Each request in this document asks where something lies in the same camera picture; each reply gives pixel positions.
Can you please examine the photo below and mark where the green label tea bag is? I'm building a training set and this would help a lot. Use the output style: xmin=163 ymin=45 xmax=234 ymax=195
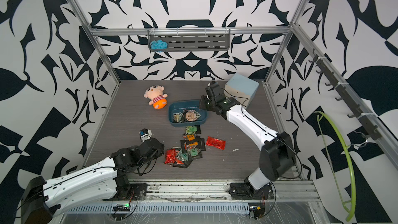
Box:
xmin=186 ymin=125 xmax=201 ymax=135
xmin=187 ymin=148 xmax=203 ymax=161

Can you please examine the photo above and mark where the small red tea bag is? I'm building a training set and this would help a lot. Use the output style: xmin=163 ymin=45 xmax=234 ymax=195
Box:
xmin=206 ymin=136 xmax=226 ymax=150

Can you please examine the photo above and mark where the orange label tea bag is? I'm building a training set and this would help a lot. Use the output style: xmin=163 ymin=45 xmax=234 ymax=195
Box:
xmin=180 ymin=134 xmax=206 ymax=151

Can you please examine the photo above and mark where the red foil tea bag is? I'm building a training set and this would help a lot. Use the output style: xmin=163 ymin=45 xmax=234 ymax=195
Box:
xmin=164 ymin=148 xmax=176 ymax=165

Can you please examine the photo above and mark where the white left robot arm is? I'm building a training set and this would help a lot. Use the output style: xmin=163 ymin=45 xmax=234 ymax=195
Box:
xmin=19 ymin=138 xmax=164 ymax=224

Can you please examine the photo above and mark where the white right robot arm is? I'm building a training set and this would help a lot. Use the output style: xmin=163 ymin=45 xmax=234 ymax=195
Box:
xmin=200 ymin=81 xmax=296 ymax=195

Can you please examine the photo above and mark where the teal plastic storage box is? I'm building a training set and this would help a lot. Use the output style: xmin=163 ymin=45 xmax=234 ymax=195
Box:
xmin=168 ymin=100 xmax=207 ymax=127

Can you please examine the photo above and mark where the cream blue mini drawer cabinet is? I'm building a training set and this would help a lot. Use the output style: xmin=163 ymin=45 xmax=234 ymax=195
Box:
xmin=224 ymin=74 xmax=259 ymax=108

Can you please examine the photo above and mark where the plush baby doll toy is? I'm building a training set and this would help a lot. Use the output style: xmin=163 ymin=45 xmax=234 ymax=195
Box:
xmin=144 ymin=85 xmax=168 ymax=110

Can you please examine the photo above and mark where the blue scrunchy sponge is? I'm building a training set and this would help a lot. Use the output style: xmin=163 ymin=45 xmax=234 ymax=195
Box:
xmin=150 ymin=40 xmax=169 ymax=52

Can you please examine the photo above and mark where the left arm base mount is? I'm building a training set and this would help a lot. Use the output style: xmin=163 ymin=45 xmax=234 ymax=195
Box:
xmin=104 ymin=183 xmax=148 ymax=201

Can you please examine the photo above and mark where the grey wall shelf rack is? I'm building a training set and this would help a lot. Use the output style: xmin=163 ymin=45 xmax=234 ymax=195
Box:
xmin=147 ymin=31 xmax=231 ymax=52

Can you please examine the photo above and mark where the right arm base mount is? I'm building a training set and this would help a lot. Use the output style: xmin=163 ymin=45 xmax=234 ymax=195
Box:
xmin=228 ymin=182 xmax=274 ymax=200

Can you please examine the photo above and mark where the dark hook rail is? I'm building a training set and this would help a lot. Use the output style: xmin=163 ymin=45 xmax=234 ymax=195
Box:
xmin=311 ymin=54 xmax=382 ymax=141

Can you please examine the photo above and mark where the green hose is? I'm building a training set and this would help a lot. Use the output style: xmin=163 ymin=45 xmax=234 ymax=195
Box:
xmin=313 ymin=111 xmax=357 ymax=222

